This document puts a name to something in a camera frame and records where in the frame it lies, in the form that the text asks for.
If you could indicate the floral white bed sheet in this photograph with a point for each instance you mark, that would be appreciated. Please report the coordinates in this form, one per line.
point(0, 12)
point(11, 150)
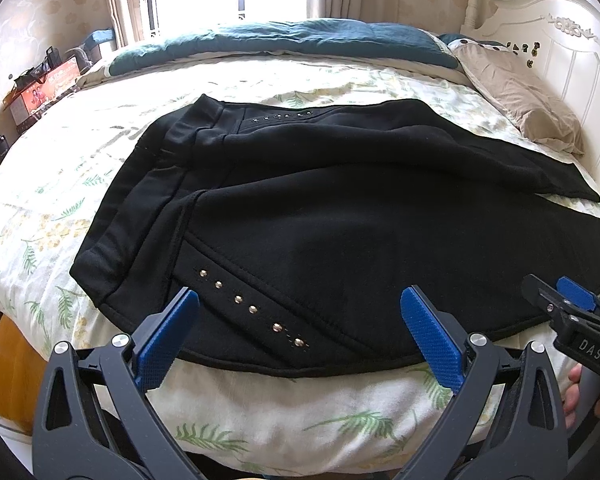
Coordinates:
point(54, 179)

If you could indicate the white carved headboard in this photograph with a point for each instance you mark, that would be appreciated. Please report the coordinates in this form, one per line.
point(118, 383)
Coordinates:
point(559, 40)

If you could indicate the beige pillow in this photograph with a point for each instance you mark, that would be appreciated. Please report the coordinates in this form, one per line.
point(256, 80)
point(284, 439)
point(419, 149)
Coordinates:
point(520, 94)

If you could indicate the black studded pants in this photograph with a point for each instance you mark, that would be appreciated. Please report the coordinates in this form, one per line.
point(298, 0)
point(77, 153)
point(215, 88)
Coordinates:
point(300, 229)

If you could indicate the person right hand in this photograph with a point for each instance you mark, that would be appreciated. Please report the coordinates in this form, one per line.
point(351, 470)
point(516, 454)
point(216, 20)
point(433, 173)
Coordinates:
point(573, 396)

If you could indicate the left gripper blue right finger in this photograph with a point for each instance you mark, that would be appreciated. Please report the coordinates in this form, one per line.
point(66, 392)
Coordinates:
point(441, 351)

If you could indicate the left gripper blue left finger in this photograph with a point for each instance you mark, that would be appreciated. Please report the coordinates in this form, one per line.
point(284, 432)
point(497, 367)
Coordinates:
point(160, 337)

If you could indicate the red printed box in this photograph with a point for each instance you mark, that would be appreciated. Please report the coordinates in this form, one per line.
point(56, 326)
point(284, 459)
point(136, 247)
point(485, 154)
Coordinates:
point(28, 105)

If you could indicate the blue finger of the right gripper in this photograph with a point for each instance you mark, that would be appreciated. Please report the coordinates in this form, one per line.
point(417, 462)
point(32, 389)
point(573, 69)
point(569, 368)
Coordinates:
point(576, 294)
point(542, 295)

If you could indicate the dark teal blanket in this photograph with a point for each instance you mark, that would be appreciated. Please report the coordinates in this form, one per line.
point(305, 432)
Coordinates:
point(323, 37)

